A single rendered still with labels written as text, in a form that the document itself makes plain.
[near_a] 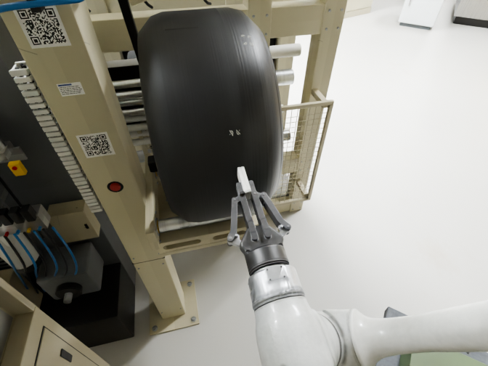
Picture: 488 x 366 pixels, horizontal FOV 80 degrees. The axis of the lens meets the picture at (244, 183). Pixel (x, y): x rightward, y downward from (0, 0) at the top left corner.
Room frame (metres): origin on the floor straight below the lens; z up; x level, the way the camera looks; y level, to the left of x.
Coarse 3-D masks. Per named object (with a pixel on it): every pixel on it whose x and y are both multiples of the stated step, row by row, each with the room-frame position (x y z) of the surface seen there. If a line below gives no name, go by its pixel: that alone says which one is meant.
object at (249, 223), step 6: (240, 192) 0.41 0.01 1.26; (240, 198) 0.40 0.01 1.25; (240, 204) 0.40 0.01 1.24; (246, 204) 0.38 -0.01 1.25; (246, 210) 0.37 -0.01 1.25; (246, 216) 0.36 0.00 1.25; (246, 222) 0.35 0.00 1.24; (252, 222) 0.34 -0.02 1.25; (246, 228) 0.35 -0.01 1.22; (252, 228) 0.33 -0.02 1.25; (252, 234) 0.31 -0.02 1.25
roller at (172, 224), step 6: (240, 216) 0.63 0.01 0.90; (162, 222) 0.59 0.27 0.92; (168, 222) 0.59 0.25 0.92; (174, 222) 0.59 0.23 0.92; (180, 222) 0.59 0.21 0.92; (186, 222) 0.59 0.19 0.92; (192, 222) 0.59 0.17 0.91; (204, 222) 0.60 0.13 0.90; (210, 222) 0.60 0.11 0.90; (162, 228) 0.57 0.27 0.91; (168, 228) 0.57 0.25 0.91; (174, 228) 0.58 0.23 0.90; (180, 228) 0.58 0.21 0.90
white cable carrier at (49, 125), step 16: (16, 64) 0.64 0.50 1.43; (16, 80) 0.60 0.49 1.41; (32, 80) 0.61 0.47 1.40; (32, 96) 0.62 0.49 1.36; (48, 112) 0.61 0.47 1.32; (48, 128) 0.60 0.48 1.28; (64, 144) 0.61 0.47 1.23; (64, 160) 0.61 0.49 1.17; (80, 176) 0.61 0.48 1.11; (96, 208) 0.61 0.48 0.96
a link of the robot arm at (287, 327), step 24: (264, 312) 0.17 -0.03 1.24; (288, 312) 0.17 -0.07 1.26; (312, 312) 0.18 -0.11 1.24; (264, 336) 0.14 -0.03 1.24; (288, 336) 0.14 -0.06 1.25; (312, 336) 0.14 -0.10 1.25; (336, 336) 0.16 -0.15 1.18; (264, 360) 0.11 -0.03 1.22; (288, 360) 0.11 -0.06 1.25; (312, 360) 0.11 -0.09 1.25; (336, 360) 0.12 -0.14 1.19
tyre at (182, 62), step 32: (160, 32) 0.68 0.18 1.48; (192, 32) 0.68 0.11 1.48; (224, 32) 0.69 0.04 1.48; (256, 32) 0.73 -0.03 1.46; (160, 64) 0.60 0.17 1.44; (192, 64) 0.60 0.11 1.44; (224, 64) 0.61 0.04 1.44; (256, 64) 0.63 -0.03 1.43; (160, 96) 0.55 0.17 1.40; (192, 96) 0.55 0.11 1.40; (224, 96) 0.56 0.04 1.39; (256, 96) 0.57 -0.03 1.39; (160, 128) 0.51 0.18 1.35; (192, 128) 0.51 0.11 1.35; (224, 128) 0.52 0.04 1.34; (256, 128) 0.53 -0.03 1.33; (160, 160) 0.49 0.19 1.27; (192, 160) 0.48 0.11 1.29; (224, 160) 0.49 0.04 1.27; (256, 160) 0.51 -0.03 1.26; (192, 192) 0.46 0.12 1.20; (224, 192) 0.48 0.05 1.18
